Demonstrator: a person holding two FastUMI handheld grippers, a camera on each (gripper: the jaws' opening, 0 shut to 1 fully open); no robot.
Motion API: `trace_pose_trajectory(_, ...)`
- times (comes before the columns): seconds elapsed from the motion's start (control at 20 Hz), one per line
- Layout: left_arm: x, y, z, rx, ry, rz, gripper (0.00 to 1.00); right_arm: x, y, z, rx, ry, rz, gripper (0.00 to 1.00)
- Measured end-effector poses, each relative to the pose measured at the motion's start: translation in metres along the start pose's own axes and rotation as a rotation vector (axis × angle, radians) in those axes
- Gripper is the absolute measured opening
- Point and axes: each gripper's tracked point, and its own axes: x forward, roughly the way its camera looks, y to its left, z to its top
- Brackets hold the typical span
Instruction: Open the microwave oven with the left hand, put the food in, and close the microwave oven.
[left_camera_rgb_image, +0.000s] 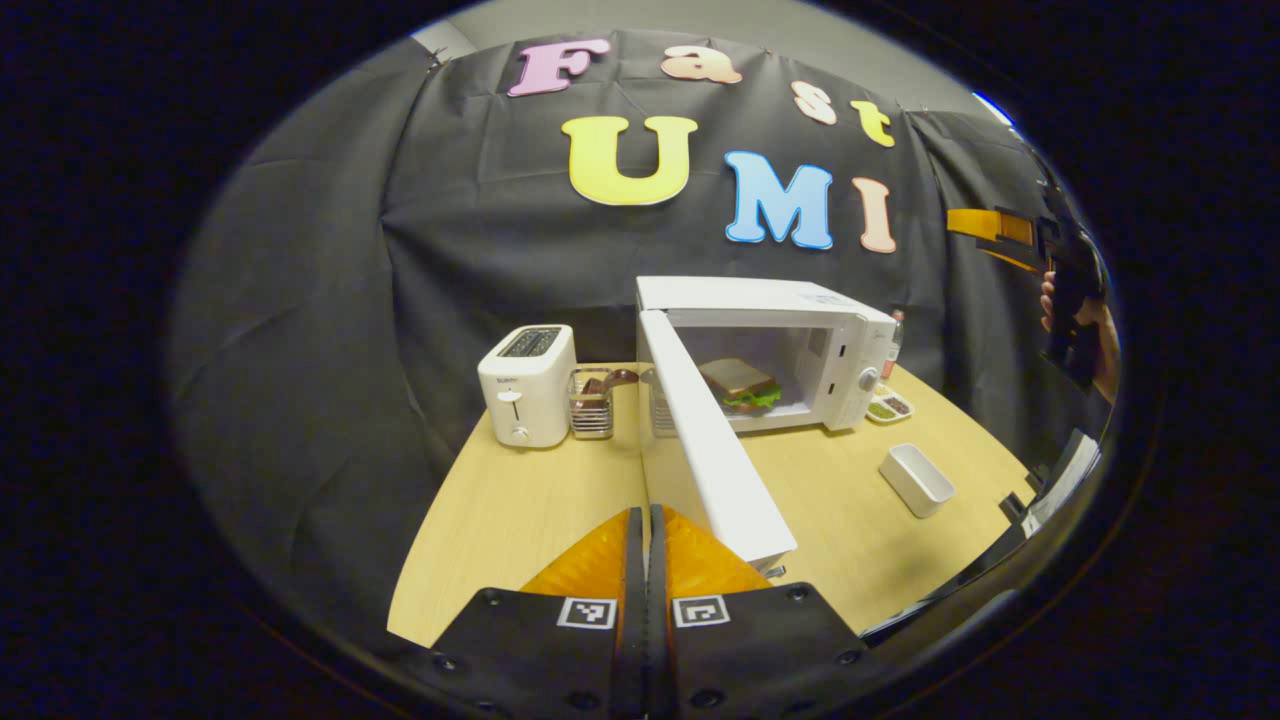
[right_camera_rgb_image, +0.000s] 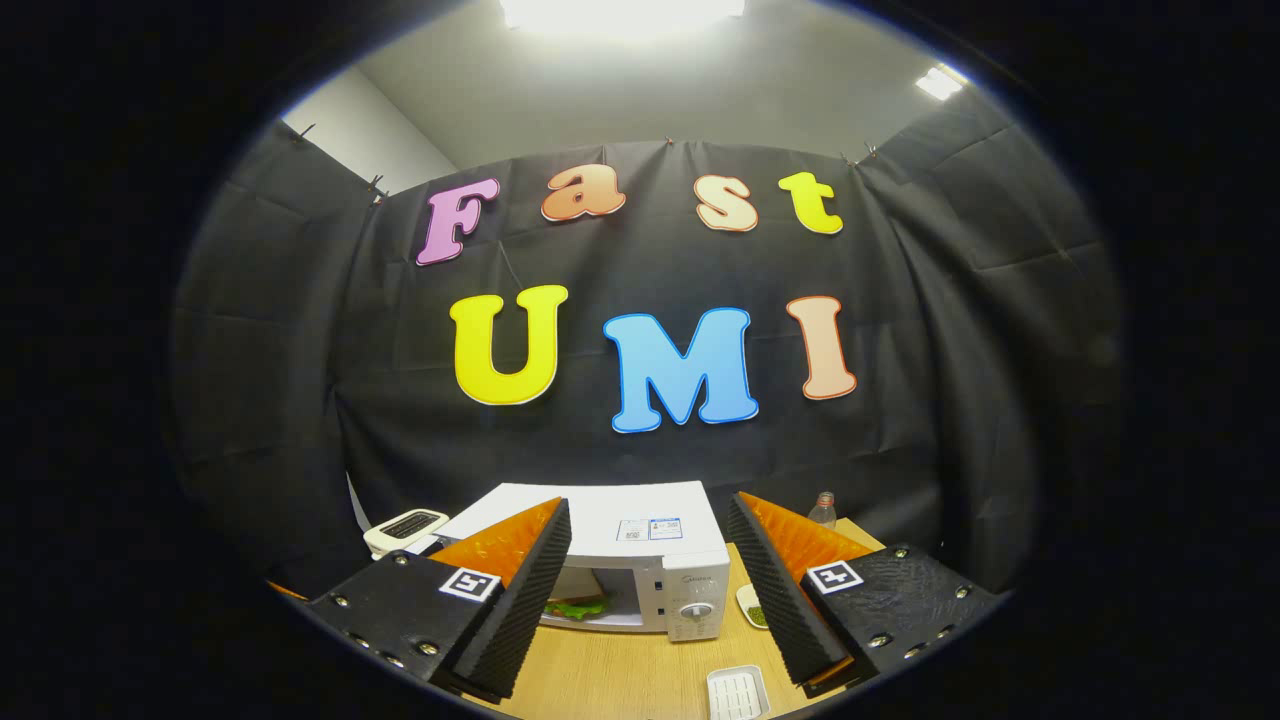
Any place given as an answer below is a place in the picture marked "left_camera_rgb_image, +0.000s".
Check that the white toaster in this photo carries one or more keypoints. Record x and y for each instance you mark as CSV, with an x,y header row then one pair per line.
x,y
525,390

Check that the metal mesh basket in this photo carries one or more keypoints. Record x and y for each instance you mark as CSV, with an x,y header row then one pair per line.
x,y
590,415

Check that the clear bottle with red label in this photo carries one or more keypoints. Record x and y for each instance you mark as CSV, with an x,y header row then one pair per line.
x,y
892,345

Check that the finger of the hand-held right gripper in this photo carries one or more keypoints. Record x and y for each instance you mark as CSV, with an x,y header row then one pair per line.
x,y
975,225
1015,260

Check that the white board with black frame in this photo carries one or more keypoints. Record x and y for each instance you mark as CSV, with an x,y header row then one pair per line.
x,y
1060,480

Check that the white divided dish of beans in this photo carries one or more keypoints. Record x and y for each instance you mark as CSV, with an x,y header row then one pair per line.
x,y
890,406

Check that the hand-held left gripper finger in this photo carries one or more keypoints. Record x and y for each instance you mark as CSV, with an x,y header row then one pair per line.
x,y
657,620
634,620

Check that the white microwave oven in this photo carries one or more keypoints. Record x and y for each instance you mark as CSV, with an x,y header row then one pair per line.
x,y
720,470

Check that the lettuce sandwich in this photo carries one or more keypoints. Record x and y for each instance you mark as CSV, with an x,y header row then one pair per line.
x,y
740,382

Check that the white rectangular tray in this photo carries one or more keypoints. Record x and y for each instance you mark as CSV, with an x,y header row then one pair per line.
x,y
915,480

